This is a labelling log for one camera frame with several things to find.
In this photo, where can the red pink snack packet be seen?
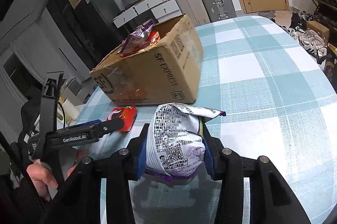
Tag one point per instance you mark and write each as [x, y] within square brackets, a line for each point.
[127, 114]

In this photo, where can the left hand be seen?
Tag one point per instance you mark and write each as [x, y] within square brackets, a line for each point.
[42, 179]

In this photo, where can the black tote bag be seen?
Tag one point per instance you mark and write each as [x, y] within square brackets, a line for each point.
[328, 56]

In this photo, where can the red chip snack bag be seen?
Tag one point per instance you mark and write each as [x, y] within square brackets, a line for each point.
[136, 47]

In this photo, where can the dark grey refrigerator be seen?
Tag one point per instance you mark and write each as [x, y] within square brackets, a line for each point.
[96, 20]

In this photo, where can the purple white snack bag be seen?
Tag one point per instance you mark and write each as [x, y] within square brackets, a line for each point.
[175, 147]

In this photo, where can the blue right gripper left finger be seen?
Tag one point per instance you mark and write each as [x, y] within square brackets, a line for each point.
[140, 160]

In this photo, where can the black tall cabinet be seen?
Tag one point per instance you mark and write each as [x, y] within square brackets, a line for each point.
[63, 14]

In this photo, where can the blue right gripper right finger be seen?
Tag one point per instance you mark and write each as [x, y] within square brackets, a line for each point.
[209, 162]

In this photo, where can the white drawer desk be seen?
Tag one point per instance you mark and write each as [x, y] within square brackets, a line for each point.
[162, 10]

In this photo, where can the small brown cardboard box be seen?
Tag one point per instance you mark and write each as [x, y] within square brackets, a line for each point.
[322, 31]

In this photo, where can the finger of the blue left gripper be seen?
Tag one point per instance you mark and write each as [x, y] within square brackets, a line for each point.
[111, 125]
[89, 123]

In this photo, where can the pink candy snack bag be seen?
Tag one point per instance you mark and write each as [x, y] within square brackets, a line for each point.
[140, 34]

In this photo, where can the beige suitcase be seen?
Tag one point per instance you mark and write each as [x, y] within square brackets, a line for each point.
[196, 11]

